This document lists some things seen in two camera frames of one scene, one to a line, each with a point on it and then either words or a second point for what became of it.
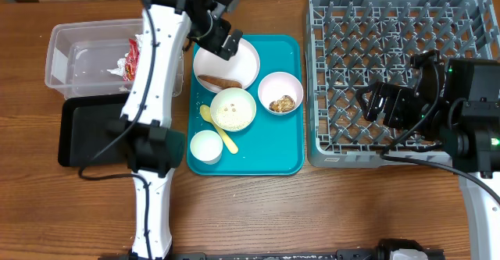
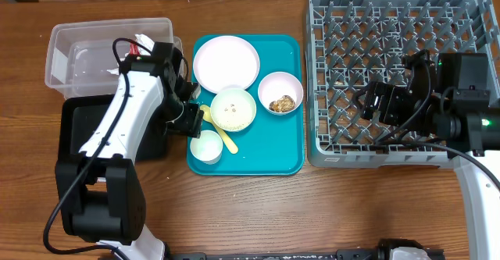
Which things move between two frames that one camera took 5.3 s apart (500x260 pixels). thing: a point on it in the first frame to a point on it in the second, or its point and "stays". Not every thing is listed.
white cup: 206,146 stays
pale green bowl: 233,109 stays
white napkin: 121,62 stays
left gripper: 215,44 to 191,125
